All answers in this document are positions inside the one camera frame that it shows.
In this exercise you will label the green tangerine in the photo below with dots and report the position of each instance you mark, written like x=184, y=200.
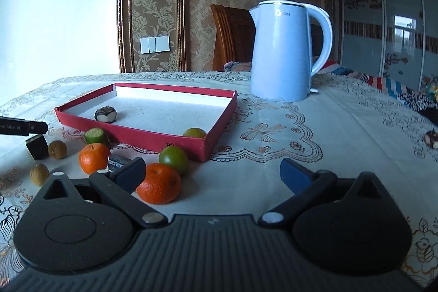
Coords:
x=174, y=160
x=195, y=133

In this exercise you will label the orange tangerine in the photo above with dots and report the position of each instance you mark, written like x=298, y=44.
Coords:
x=94, y=158
x=159, y=184

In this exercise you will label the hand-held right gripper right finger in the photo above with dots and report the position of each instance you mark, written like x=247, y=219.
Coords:
x=296, y=175

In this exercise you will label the light blue electric kettle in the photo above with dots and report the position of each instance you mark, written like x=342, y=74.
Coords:
x=280, y=52

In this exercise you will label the shallow red cardboard box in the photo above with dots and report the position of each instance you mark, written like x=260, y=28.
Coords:
x=164, y=107

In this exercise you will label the dark patterned cloth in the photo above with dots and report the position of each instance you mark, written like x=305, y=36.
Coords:
x=422, y=107

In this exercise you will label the patterned pillow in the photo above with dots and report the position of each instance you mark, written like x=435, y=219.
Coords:
x=237, y=67

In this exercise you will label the sliding door wardrobe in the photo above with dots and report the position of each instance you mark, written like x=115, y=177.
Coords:
x=386, y=21

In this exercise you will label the brown longan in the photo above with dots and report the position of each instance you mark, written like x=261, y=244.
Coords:
x=39, y=175
x=57, y=150

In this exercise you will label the white wall light switch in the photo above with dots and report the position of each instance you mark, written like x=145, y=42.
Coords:
x=154, y=45

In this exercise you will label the green cucumber piece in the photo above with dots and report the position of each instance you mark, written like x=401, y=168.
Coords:
x=95, y=136

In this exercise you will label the embroidered white tablecloth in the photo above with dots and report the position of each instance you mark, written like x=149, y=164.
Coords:
x=342, y=127

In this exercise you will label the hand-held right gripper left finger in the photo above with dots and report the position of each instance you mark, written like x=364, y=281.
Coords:
x=131, y=172

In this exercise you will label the striped colourful blanket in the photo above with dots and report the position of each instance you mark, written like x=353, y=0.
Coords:
x=379, y=83

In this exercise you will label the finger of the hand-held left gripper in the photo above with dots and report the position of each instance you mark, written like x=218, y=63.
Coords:
x=39, y=127

